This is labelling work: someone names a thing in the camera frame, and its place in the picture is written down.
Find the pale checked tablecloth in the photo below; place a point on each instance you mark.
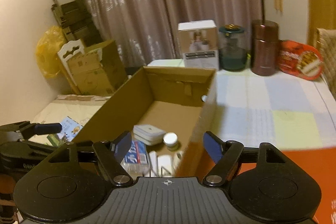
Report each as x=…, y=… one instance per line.
x=262, y=98

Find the white bed sheet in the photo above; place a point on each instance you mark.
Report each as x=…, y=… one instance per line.
x=52, y=111

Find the red instant meal box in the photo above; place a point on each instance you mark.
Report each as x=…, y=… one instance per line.
x=294, y=58

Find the blue white tissue packet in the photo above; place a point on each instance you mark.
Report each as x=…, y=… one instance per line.
x=137, y=153

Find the white oblong device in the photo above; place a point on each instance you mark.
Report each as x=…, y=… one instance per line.
x=153, y=163

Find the white bottle green cap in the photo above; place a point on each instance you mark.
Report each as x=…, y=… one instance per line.
x=170, y=138

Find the red printed cardboard mat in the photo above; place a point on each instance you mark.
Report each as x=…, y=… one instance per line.
x=302, y=161

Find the white product box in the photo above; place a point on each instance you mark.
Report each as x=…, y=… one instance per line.
x=199, y=40

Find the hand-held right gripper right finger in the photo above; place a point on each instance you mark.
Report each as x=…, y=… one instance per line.
x=212, y=146

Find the white carved wooden board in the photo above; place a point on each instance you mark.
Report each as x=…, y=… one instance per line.
x=69, y=48

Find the glass jar green lid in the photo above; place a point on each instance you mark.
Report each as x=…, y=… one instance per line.
x=233, y=56

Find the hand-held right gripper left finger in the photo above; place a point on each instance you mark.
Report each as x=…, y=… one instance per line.
x=123, y=146

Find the brown shipping carton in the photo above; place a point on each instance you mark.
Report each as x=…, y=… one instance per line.
x=89, y=71

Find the yellow plastic bag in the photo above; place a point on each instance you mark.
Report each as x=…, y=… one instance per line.
x=47, y=56

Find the picture booklet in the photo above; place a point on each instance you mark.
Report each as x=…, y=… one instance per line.
x=68, y=127

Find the chair with quilted cover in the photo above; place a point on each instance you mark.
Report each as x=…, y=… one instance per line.
x=328, y=43

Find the white plug adapter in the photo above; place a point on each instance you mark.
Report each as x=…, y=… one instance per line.
x=148, y=132

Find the white remote control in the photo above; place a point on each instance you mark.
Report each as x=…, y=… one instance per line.
x=165, y=165

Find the brown cardboard box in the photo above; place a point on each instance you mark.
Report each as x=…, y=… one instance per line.
x=126, y=98

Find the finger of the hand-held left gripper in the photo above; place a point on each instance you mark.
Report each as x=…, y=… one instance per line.
x=44, y=146
x=44, y=128

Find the brown thermos flask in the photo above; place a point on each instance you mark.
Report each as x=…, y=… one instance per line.
x=263, y=50

